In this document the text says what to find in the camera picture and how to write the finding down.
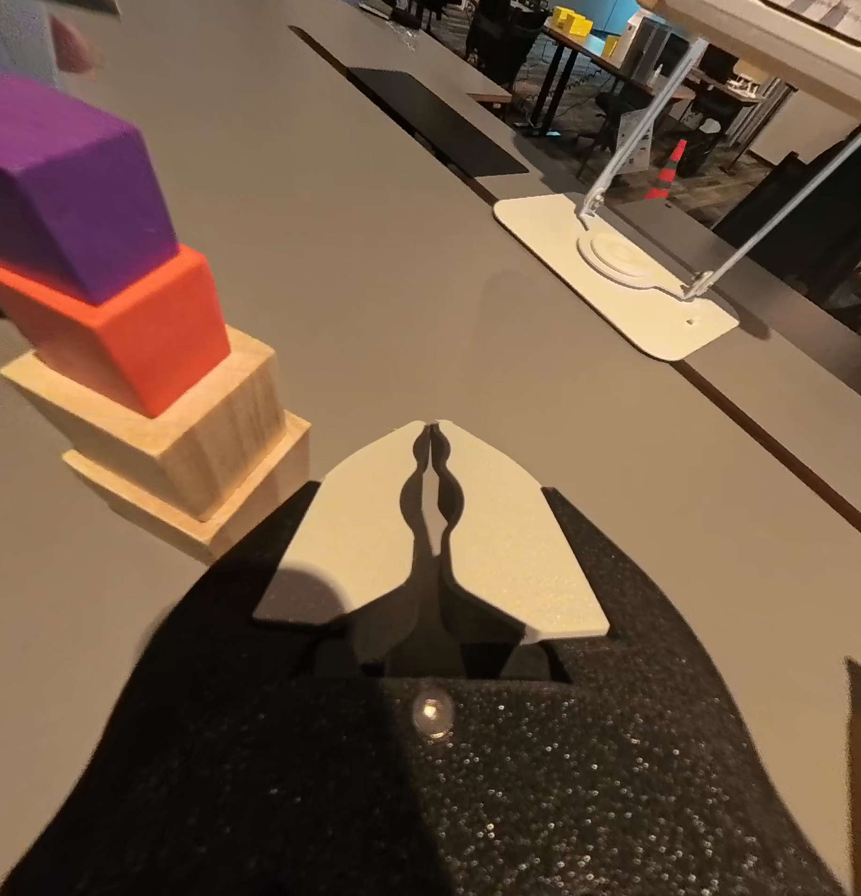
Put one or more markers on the white board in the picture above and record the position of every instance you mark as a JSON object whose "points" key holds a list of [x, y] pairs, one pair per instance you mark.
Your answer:
{"points": [[542, 224]]}

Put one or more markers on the background wooden table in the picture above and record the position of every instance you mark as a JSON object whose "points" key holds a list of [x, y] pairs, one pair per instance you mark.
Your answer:
{"points": [[612, 66]]}

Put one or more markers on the orange wooden cube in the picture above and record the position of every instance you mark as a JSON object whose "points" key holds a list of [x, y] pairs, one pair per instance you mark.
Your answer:
{"points": [[143, 336]]}

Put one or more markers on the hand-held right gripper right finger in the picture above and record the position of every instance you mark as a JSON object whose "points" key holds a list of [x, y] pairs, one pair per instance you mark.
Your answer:
{"points": [[514, 553]]}

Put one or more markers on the small yellow storage bin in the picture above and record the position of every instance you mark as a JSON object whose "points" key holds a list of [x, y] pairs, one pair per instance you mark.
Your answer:
{"points": [[572, 19]]}

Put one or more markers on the orange striped traffic cone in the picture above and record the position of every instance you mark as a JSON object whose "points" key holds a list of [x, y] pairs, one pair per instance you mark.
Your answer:
{"points": [[668, 175]]}

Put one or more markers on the black desk mat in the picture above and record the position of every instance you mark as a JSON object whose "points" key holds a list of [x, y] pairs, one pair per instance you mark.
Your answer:
{"points": [[437, 119]]}

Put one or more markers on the purple wooden cube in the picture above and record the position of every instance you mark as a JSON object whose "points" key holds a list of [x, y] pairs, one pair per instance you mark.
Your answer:
{"points": [[66, 182]]}

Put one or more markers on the large natural wooden cube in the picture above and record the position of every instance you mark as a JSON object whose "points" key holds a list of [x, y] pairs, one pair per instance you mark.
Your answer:
{"points": [[280, 483]]}

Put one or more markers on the black office chair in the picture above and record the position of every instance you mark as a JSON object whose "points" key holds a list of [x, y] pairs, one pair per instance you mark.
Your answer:
{"points": [[504, 42]]}

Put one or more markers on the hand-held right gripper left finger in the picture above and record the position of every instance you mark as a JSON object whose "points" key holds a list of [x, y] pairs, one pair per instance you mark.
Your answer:
{"points": [[346, 532]]}

